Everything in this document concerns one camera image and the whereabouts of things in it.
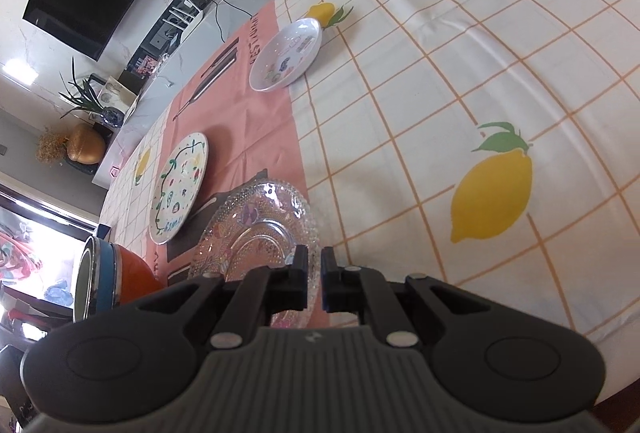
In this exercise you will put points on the white painted plate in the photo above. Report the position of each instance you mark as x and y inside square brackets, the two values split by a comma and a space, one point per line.
[180, 183]

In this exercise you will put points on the gold vase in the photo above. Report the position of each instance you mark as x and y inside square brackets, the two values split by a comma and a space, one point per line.
[85, 143]

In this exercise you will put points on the plant in blue white vase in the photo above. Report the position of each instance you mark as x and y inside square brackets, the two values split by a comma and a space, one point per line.
[112, 115]

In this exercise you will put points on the dried yellow flowers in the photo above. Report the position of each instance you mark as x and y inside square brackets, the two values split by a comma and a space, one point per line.
[50, 145]

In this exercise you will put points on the white art picture frame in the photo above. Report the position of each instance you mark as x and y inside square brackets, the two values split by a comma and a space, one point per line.
[107, 90]

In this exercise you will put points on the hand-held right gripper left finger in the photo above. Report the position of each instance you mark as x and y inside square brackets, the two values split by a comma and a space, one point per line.
[300, 265]

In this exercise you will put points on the marble tv console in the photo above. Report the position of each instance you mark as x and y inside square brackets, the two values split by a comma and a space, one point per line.
[150, 98]

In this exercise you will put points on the blue steel bowl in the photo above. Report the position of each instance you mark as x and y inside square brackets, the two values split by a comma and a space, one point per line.
[106, 273]

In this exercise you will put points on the white router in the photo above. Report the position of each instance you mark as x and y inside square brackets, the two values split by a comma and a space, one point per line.
[182, 13]

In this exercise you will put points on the lemon print tablecloth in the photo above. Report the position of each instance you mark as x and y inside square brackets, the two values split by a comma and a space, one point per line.
[400, 113]

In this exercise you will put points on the small white bowl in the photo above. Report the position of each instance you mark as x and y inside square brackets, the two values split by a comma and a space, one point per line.
[280, 58]

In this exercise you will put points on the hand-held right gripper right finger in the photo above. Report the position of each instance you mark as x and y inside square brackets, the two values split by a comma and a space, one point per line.
[328, 268]

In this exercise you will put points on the orange steel bowl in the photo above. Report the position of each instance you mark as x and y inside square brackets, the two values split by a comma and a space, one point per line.
[140, 273]

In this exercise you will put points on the pink photo card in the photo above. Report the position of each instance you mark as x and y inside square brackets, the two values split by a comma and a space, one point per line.
[145, 65]

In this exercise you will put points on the clear glass plate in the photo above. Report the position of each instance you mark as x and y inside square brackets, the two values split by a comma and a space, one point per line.
[250, 218]

